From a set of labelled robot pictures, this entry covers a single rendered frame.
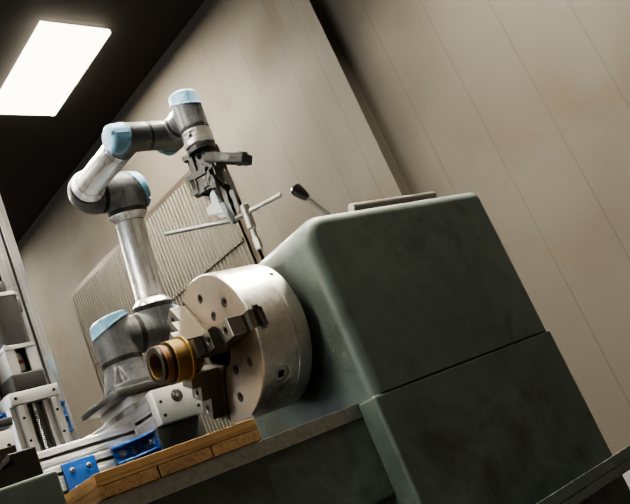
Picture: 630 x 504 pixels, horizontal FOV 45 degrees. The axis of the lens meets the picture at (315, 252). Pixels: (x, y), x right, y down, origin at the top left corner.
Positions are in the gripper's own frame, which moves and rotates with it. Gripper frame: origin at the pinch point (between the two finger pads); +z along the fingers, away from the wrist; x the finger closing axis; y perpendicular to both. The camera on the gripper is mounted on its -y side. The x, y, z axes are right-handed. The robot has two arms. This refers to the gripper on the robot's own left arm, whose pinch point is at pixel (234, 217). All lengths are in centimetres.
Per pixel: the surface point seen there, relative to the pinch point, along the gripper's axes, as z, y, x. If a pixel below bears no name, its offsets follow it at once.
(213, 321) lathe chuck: 25.6, 1.7, 22.5
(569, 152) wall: -43, -70, -298
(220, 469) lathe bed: 54, -4, 46
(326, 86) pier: -172, 60, -338
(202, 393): 38.7, 7.6, 25.8
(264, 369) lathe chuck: 39.4, -8.3, 27.4
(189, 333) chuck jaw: 26.2, 6.6, 24.8
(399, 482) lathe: 68, -22, 18
